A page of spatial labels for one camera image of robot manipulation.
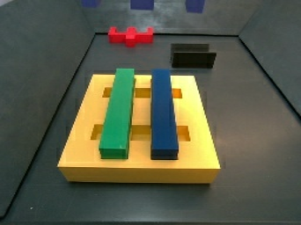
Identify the black angle bracket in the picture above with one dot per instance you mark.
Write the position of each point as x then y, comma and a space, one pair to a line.
192, 56

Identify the green bar block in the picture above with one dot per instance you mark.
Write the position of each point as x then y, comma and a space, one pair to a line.
117, 126

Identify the red m-shaped block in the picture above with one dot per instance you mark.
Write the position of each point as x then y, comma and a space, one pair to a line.
132, 36

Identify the yellow slotted board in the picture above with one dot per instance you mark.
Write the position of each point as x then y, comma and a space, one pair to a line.
196, 166

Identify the purple m-shaped block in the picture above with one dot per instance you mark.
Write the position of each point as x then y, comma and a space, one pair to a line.
194, 6

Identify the blue bar block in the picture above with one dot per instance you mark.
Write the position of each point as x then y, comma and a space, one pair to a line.
165, 143

